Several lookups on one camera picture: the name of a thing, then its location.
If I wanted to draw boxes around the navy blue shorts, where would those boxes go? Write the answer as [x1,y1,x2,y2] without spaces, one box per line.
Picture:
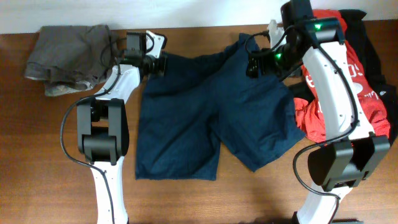
[135,33,304,180]

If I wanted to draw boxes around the grey folded garment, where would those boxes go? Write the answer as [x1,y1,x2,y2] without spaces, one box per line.
[24,25,119,96]

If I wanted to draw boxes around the red soccer t-shirt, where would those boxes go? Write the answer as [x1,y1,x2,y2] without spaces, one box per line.
[293,9,391,144]

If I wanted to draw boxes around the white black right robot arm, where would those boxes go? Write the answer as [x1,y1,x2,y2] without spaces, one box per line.
[246,0,390,223]

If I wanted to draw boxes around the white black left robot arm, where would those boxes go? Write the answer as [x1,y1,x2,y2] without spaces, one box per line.
[76,30,167,223]

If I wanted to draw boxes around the black garment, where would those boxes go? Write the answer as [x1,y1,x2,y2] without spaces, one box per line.
[289,9,398,144]

